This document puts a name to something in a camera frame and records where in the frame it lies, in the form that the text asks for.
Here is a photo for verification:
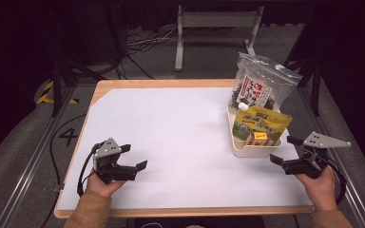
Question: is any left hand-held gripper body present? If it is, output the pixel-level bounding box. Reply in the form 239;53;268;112
92;137;138;185

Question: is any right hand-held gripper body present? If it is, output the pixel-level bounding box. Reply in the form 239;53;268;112
281;131;352;180

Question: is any small yellow red box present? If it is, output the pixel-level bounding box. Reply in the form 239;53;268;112
244;131;277;147

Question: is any white plastic bin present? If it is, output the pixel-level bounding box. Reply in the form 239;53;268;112
226;101;283;159

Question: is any yellow green spouted pouch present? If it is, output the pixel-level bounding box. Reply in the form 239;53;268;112
232;102;294;146

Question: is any clear dried seaweed bag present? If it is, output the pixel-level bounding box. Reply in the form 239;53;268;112
229;51;303;112

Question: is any person's left hand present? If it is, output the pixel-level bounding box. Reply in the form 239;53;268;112
85;174;127;199

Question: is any person's right hand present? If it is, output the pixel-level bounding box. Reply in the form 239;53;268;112
294;165;338;213

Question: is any black metal stand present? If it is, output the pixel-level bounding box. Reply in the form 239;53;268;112
283;55;322;117

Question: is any white table mat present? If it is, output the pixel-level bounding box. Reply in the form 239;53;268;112
57;86;313;211

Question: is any black tripod stand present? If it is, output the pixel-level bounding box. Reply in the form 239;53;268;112
48;56;107;118

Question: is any person's dark lap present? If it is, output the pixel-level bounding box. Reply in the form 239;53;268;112
129;216;265;228

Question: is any yellow black hazard tape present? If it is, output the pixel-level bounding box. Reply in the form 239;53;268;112
36;80;80;105

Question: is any grey metal stand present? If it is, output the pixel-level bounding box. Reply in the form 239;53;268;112
174;4;265;72

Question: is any left hand-held gripper cable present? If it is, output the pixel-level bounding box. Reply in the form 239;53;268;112
76;142;105;198

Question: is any hand-held gripper cable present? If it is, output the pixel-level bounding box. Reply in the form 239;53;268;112
324;156;348;205
76;142;105;198

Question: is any right hand-held gripper cable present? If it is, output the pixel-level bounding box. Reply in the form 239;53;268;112
324;156;348;205

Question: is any aluminium floor rail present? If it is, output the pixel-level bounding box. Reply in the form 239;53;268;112
0;85;77;228
298;86;365;228

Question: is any black floor cable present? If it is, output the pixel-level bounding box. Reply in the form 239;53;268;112
39;113;87;228

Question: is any bundle of floor cables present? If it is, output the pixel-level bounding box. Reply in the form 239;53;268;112
125;27;180;80

